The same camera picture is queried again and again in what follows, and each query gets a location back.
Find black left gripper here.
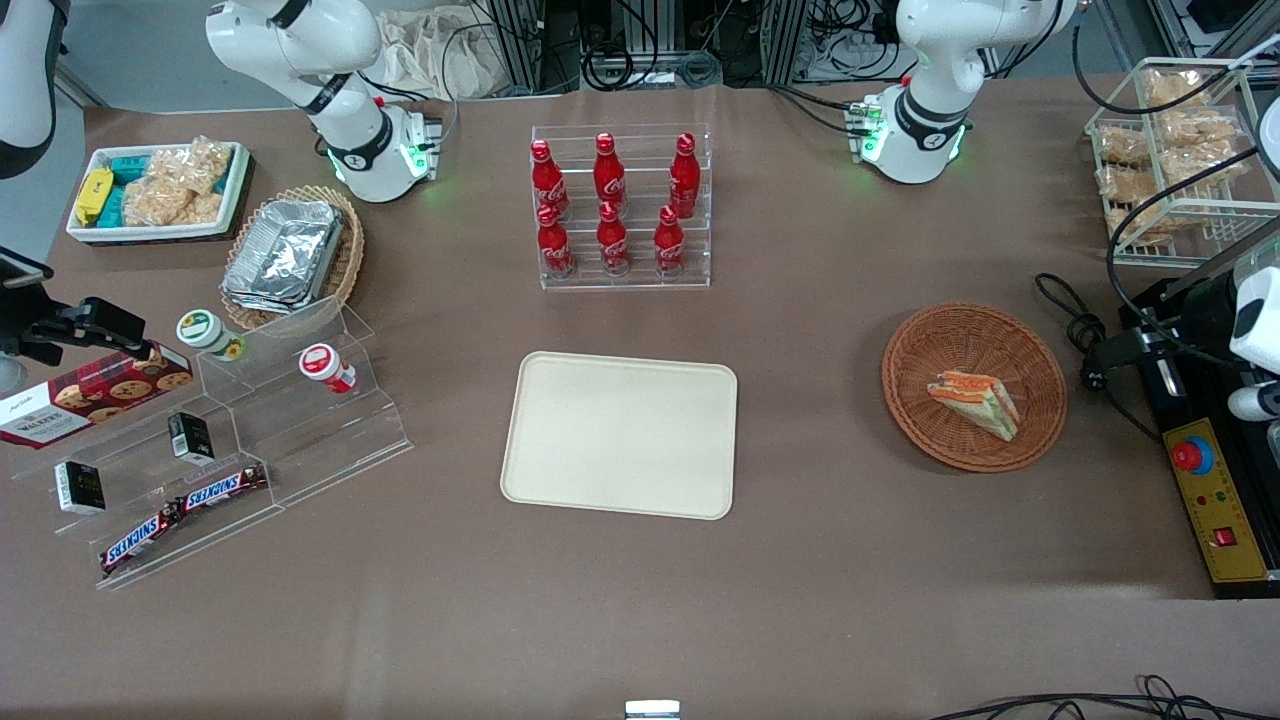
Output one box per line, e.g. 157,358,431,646
1082,268,1247,393

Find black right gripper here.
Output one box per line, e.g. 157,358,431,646
0,296,147,367

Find triangular sandwich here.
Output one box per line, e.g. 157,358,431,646
925,370,1023,444

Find brown wicker basket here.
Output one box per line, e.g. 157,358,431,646
880,302,1068,474

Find light wicker basket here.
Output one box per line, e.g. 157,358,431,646
221,184,367,332

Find cream plastic tray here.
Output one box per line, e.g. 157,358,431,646
499,350,739,522

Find red Walkers cookie box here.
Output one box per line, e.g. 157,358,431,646
0,342,195,452

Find white rectangular snack bin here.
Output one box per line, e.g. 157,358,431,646
65,140,252,245

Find green lid yogurt cup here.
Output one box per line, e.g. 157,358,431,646
176,309,247,364

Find packaged cracker bag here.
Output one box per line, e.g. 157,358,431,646
1097,165,1163,208
1108,204,1203,248
1097,127,1153,170
1142,67,1217,112
1158,107,1243,153

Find yellow snack pack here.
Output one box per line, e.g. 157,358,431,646
74,167,115,227

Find small black box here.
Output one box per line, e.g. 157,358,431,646
53,459,107,516
166,411,216,464

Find black control box yellow panel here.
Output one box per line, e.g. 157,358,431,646
1138,274,1280,602

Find clear bag of rice crackers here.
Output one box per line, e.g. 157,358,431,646
124,136,234,228

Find Snickers bar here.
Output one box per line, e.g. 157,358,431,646
175,463,270,514
99,502,187,577

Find silver foil packet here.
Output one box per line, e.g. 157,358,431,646
221,199,347,317

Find clear acrylic step stand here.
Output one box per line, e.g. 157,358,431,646
10,294,414,592

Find red lid yogurt cup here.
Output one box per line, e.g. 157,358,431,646
298,342,358,395

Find beige cloth bag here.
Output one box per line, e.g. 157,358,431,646
374,7,513,102

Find red cola bottle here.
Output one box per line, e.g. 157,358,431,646
592,131,629,217
536,203,577,280
652,204,688,278
667,132,702,220
529,139,572,223
595,200,633,278

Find clear acrylic bottle rack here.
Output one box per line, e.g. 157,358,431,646
529,123,712,292

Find black power cable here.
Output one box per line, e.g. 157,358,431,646
1033,271,1163,444

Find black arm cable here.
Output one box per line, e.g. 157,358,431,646
1104,146,1261,326
1070,18,1263,118

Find white wire basket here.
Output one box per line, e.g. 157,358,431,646
1084,57,1280,270

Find black floor cables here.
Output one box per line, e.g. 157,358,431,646
928,674,1280,720

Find aluminium frame rack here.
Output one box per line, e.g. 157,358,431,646
484,0,813,97

